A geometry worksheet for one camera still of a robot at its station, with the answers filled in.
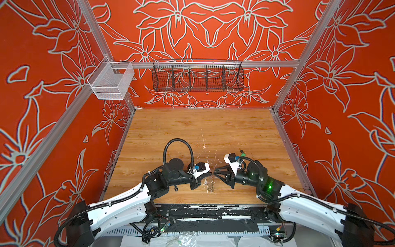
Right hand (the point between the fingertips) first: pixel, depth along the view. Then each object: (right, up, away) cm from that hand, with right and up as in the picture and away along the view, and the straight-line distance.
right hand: (214, 170), depth 70 cm
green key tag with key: (+21, +2, +25) cm, 32 cm away
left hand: (-2, +1, -3) cm, 3 cm away
